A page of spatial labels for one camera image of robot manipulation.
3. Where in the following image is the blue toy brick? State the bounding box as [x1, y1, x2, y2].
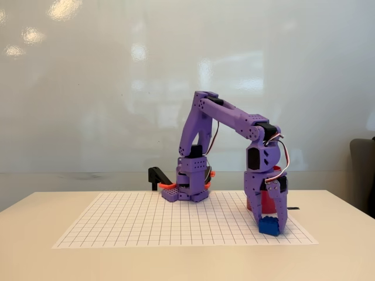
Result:
[258, 215, 281, 237]

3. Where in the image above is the red cylindrical cup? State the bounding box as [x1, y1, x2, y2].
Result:
[245, 165, 289, 214]

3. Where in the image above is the black orange table clamp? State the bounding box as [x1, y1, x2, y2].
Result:
[148, 166, 178, 191]
[203, 165, 217, 189]

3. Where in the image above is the dark brown chair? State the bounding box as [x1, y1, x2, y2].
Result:
[349, 136, 375, 219]

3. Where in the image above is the white grid paper mat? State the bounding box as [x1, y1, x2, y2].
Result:
[52, 191, 319, 249]

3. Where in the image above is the white red black wrist cable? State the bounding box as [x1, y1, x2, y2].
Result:
[263, 133, 291, 185]

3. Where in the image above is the white red black shoulder cable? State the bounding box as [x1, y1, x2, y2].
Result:
[204, 119, 221, 156]

